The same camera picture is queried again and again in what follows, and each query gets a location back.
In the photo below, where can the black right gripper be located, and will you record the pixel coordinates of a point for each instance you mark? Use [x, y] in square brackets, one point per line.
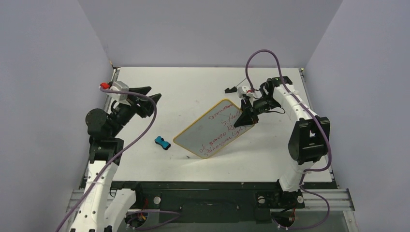
[254, 108]

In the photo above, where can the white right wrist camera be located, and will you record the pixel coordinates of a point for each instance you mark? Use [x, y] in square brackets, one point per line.
[245, 91]

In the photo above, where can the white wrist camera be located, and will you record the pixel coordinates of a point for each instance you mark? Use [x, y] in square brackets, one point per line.
[115, 90]
[245, 91]

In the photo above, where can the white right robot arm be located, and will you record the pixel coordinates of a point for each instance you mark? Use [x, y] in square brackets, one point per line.
[309, 139]

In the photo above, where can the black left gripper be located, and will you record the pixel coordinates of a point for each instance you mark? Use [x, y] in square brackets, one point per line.
[145, 108]

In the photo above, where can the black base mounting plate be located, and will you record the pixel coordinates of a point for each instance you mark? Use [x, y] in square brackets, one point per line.
[165, 196]

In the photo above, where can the aluminium front rail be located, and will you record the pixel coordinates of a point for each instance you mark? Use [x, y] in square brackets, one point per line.
[315, 200]

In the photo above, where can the yellow framed whiteboard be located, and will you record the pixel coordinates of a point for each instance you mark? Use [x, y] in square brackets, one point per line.
[212, 131]

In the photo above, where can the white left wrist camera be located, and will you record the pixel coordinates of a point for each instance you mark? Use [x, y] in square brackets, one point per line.
[115, 90]

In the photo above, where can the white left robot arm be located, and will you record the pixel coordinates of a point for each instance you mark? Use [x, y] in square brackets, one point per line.
[106, 149]

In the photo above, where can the blue whiteboard eraser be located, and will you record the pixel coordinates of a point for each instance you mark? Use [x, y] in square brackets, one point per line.
[164, 144]

